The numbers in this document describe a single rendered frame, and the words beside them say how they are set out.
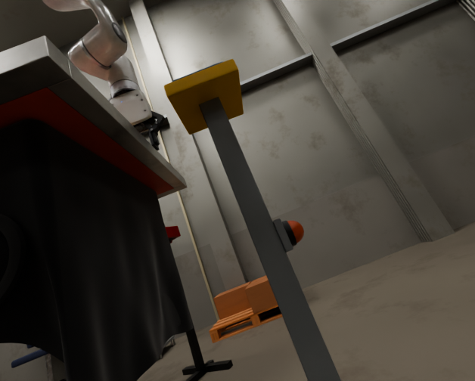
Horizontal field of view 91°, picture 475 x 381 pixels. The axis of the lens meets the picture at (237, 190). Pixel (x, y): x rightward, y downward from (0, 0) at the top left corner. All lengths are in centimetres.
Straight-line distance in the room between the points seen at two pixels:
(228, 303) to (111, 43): 289
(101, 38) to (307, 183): 352
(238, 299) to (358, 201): 228
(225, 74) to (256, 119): 393
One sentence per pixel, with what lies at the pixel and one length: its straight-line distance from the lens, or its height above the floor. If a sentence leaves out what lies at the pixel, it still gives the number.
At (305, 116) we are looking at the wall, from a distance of 440.
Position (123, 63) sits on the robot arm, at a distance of 77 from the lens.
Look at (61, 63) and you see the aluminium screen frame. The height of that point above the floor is 96.
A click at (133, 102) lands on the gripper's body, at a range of 68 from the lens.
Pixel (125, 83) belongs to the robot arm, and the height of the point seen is 115.
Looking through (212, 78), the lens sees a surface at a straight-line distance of 44.
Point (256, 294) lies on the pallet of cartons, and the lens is 272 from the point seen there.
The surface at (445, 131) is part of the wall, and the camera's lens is 497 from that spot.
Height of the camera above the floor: 63
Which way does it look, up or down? 17 degrees up
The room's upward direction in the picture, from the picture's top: 22 degrees counter-clockwise
